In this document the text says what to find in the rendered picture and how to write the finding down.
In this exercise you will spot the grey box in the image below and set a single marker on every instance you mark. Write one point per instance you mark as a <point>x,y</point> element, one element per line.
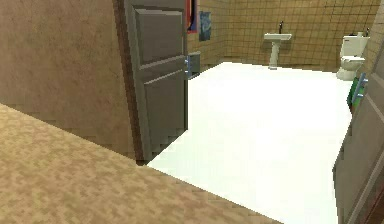
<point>195,62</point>

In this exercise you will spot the blue framed wall picture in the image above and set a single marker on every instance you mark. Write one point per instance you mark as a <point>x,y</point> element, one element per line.
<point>204,26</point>

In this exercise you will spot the red framed wall picture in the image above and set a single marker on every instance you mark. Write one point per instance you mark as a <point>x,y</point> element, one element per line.
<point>192,16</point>

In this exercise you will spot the white toilet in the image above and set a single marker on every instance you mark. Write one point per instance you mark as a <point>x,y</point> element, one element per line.
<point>351,55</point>

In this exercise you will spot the white pedestal sink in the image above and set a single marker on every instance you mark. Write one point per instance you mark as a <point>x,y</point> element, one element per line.
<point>276,45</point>

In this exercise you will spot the black sink faucet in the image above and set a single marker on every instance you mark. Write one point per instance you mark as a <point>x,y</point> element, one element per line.
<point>281,26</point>

